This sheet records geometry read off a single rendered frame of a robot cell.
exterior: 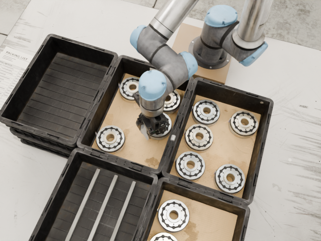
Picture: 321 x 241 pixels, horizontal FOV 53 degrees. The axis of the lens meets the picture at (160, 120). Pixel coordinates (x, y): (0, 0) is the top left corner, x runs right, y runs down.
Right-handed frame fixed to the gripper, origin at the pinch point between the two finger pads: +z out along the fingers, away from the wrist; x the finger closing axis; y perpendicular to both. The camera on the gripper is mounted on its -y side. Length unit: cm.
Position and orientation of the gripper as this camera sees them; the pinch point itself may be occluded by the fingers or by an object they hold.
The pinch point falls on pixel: (149, 127)
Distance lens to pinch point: 119.4
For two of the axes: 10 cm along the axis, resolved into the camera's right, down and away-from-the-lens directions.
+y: 4.5, 8.1, -3.7
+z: -0.2, 4.3, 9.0
